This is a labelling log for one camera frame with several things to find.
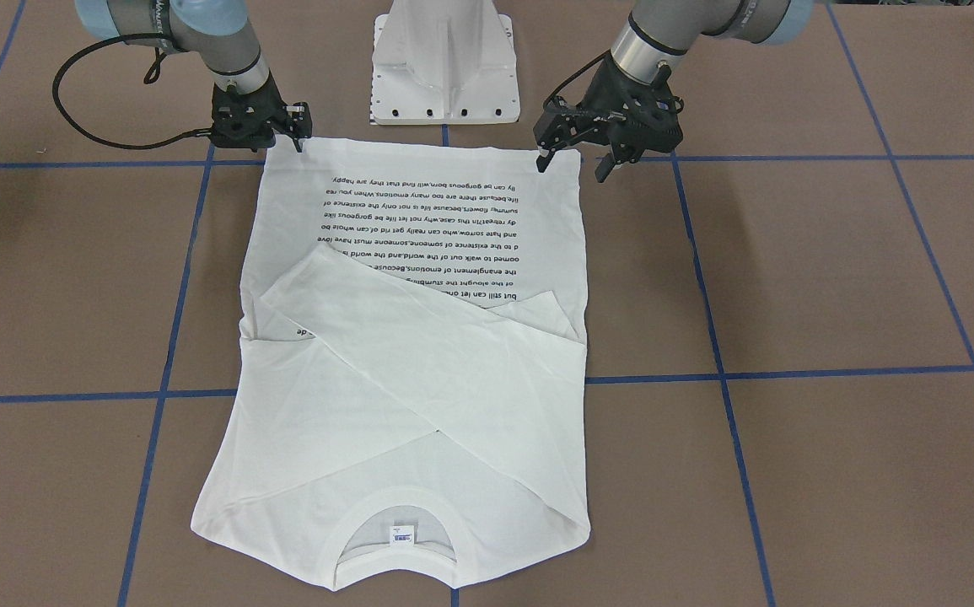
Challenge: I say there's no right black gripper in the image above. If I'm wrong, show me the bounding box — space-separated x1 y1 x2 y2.
210 80 313 153

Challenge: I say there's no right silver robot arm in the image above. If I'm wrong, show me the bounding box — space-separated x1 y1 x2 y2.
52 1 312 151

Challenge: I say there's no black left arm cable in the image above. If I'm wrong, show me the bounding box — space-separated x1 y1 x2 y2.
544 51 614 110

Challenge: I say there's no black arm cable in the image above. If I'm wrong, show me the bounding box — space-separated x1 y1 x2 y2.
544 51 614 110
51 32 218 151

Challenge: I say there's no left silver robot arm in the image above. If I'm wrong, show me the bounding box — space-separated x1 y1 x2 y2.
533 1 815 183

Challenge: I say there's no white long-sleeve printed shirt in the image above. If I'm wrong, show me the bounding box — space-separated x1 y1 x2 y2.
191 138 591 591

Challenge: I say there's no white camera stand base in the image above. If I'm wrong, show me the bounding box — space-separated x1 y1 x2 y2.
370 1 520 126

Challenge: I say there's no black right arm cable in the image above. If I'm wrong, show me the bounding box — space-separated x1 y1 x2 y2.
51 32 218 151

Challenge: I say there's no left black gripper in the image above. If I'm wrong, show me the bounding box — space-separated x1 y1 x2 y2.
534 59 684 181

